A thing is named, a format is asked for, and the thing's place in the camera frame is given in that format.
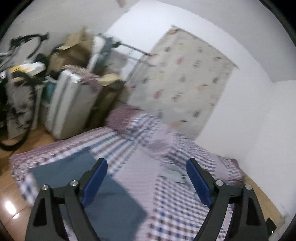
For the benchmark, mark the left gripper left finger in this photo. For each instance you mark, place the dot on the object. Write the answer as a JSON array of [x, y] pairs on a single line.
[[46, 222]]

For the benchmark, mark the black clothes rack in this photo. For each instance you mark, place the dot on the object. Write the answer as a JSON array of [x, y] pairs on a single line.
[[124, 61]]

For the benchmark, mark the wooden headboard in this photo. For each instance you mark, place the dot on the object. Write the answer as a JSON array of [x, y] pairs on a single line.
[[269, 210]]

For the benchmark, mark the plaid bed sheet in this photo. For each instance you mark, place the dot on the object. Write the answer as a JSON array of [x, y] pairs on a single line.
[[173, 210]]

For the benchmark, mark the light grey-blue garment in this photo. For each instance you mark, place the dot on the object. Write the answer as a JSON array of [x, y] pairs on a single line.
[[175, 174]]

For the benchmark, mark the white suitcase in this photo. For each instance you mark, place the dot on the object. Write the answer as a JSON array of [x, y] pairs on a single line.
[[71, 104]]

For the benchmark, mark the pink bag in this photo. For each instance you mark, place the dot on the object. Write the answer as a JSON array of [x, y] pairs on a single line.
[[86, 76]]

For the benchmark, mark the pineapple print curtain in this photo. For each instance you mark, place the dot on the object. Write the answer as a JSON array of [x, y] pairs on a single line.
[[181, 82]]

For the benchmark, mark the green plush toy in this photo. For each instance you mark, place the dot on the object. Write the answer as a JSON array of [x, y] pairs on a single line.
[[104, 53]]

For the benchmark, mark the black bicycle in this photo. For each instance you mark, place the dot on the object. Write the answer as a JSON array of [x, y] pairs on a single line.
[[18, 91]]

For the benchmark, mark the cardboard box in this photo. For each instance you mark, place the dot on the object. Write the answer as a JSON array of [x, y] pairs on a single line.
[[75, 51]]

